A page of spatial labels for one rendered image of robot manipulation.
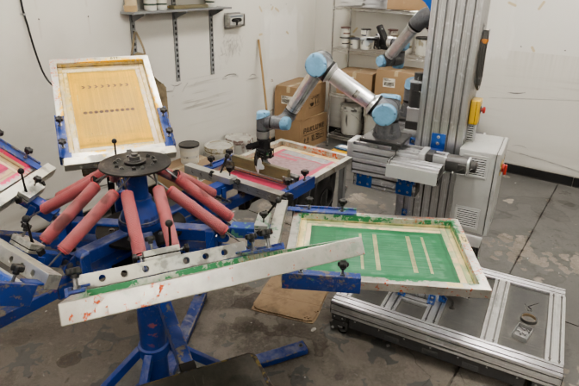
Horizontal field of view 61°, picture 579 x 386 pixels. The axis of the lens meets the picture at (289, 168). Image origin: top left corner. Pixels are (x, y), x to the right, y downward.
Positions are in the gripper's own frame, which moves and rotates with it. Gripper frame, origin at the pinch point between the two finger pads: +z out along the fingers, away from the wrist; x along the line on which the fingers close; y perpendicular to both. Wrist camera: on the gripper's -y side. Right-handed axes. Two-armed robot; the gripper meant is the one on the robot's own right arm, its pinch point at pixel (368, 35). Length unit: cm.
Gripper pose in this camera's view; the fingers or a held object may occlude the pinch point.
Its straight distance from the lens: 360.7
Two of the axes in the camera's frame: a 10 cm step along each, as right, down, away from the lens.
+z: -5.9, -3.0, 7.5
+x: 8.0, -3.3, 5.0
